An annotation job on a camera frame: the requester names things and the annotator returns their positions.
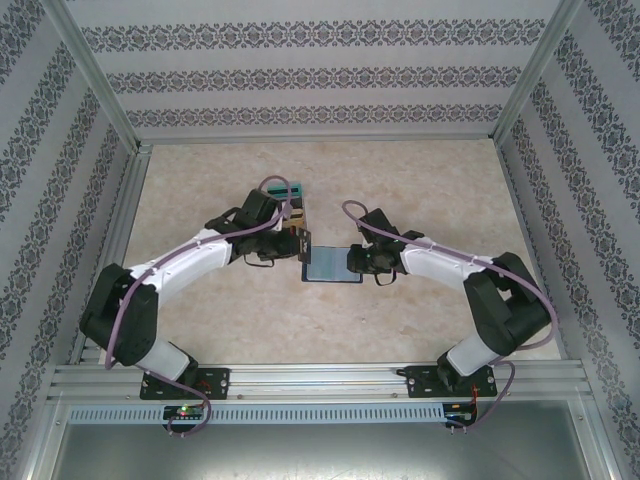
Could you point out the black card white print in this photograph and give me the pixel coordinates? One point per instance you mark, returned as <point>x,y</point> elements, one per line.
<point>305,247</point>

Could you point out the dark blue card wallet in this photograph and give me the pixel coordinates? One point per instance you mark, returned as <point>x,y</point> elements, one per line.
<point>330,265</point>

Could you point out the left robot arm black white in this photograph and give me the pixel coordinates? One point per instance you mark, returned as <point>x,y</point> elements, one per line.
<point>120,320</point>

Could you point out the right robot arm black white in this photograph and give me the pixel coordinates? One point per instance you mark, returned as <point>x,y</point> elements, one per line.
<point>510,310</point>

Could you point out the orange card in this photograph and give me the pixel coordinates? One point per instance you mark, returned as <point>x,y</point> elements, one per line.
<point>298,218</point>

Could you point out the teal card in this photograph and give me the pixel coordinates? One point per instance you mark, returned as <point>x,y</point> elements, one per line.
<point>296,189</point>

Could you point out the right circuit board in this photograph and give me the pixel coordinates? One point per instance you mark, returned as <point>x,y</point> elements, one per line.
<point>460,414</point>

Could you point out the circuit board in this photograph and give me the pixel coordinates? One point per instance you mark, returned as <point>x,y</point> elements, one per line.
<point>184,412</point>
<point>460,414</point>

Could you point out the grey metal sheet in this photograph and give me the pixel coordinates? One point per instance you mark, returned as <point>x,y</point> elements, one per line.
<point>320,455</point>

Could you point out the left circuit board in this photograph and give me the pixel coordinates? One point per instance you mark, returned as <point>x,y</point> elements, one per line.
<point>184,412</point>

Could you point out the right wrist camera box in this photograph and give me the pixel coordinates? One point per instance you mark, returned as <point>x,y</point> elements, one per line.
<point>366,244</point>

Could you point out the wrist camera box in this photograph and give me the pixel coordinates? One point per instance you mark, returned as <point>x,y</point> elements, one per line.
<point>286,225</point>
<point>366,244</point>

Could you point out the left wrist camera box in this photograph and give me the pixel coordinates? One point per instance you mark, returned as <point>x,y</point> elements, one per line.
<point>286,225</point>

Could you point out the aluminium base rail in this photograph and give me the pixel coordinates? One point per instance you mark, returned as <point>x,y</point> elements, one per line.
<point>320,382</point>

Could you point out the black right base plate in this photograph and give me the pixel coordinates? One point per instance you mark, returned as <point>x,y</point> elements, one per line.
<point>420,382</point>

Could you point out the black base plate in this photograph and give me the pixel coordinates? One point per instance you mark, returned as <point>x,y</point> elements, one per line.
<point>217,382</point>
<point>420,382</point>

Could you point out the aluminium side rail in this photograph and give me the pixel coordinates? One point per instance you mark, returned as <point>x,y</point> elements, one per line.
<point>117,210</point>

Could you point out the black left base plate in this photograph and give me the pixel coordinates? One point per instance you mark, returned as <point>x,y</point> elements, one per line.
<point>217,382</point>

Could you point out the aluminium frame post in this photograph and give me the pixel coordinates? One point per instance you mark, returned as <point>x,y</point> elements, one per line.
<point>90,70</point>
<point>537,70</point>

